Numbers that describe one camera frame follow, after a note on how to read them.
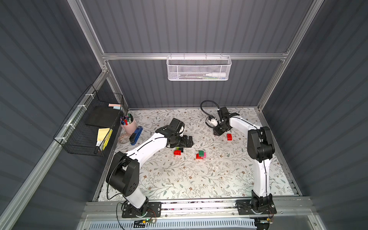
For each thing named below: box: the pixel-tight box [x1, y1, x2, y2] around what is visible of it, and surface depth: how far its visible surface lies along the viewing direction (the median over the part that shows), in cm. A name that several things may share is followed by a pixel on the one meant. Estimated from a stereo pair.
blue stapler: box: [129, 125, 144, 146], surface depth 106 cm
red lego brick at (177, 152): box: [173, 149, 182, 156], surface depth 95 cm
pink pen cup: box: [120, 116, 137, 135], surface depth 100 cm
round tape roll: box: [118, 133, 131, 144], surface depth 104 cm
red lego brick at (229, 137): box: [226, 133, 233, 141], surface depth 104 cm
